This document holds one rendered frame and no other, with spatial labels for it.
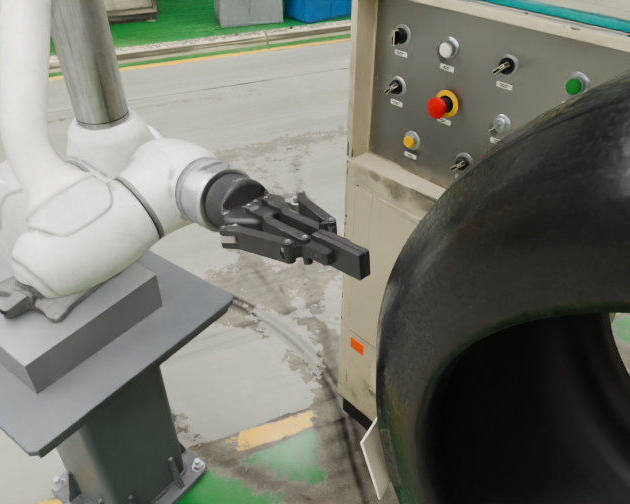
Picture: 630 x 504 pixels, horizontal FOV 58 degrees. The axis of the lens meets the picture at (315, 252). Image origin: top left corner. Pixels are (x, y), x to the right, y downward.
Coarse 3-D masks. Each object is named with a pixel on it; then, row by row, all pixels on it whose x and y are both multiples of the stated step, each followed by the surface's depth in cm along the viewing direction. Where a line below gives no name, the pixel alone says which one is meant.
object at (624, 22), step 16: (496, 0) 88; (512, 0) 86; (528, 0) 85; (544, 0) 83; (560, 0) 82; (576, 0) 80; (592, 0) 78; (608, 0) 77; (624, 0) 75; (560, 16) 82; (576, 16) 80; (592, 16) 79; (608, 16) 78; (624, 16) 76
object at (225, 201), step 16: (224, 176) 70; (240, 176) 69; (208, 192) 69; (224, 192) 67; (240, 192) 68; (256, 192) 70; (208, 208) 69; (224, 208) 67; (240, 208) 67; (224, 224) 67; (240, 224) 65; (256, 224) 65
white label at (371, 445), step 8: (376, 424) 49; (368, 432) 48; (376, 432) 49; (368, 440) 48; (376, 440) 49; (368, 448) 47; (376, 448) 49; (368, 456) 47; (376, 456) 48; (368, 464) 47; (376, 464) 48; (384, 464) 50; (376, 472) 48; (384, 472) 49; (376, 480) 48; (384, 480) 49; (376, 488) 48; (384, 488) 49
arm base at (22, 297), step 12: (12, 276) 115; (0, 288) 113; (12, 288) 113; (24, 288) 109; (96, 288) 115; (12, 300) 108; (24, 300) 109; (36, 300) 110; (48, 300) 110; (60, 300) 110; (72, 300) 111; (0, 312) 108; (12, 312) 107; (48, 312) 108; (60, 312) 108
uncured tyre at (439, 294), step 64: (576, 128) 26; (448, 192) 34; (512, 192) 28; (576, 192) 25; (448, 256) 31; (512, 256) 28; (576, 256) 25; (384, 320) 40; (448, 320) 33; (512, 320) 29; (576, 320) 58; (384, 384) 41; (448, 384) 54; (512, 384) 60; (576, 384) 61; (384, 448) 45; (448, 448) 54; (512, 448) 58; (576, 448) 61
